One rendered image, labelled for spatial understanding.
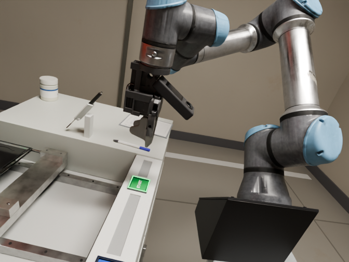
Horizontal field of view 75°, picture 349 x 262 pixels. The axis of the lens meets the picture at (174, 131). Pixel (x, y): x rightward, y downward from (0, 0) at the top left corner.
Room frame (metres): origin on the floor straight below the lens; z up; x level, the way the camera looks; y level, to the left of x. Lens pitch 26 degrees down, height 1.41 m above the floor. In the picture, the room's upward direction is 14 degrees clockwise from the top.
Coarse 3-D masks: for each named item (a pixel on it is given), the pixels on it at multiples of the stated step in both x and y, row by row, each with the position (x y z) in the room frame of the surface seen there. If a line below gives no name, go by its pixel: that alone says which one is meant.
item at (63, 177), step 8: (16, 168) 0.59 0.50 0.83; (24, 168) 0.59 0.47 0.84; (64, 176) 0.59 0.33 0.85; (72, 176) 0.60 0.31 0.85; (80, 176) 0.61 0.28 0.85; (72, 184) 0.59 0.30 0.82; (80, 184) 0.59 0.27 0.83; (88, 184) 0.59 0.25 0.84; (96, 184) 0.59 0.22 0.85; (104, 184) 0.60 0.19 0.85; (112, 184) 0.61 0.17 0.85; (104, 192) 0.59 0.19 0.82; (112, 192) 0.59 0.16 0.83
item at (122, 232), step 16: (144, 160) 0.64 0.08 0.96; (128, 176) 0.54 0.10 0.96; (144, 176) 0.56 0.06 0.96; (128, 192) 0.47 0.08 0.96; (112, 208) 0.41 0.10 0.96; (128, 208) 0.42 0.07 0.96; (144, 208) 0.43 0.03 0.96; (112, 224) 0.36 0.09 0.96; (128, 224) 0.38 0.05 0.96; (144, 224) 0.38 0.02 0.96; (96, 240) 0.31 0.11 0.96; (112, 240) 0.33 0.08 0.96; (128, 240) 0.33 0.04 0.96; (96, 256) 0.28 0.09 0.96; (112, 256) 0.29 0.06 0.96; (128, 256) 0.30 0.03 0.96
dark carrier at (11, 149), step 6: (0, 144) 0.62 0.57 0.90; (0, 150) 0.59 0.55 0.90; (6, 150) 0.59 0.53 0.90; (12, 150) 0.60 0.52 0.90; (18, 150) 0.61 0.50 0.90; (24, 150) 0.61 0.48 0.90; (0, 156) 0.56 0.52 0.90; (6, 156) 0.56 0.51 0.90; (12, 156) 0.57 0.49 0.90; (0, 162) 0.53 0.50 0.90; (6, 162) 0.54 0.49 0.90; (0, 168) 0.51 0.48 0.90
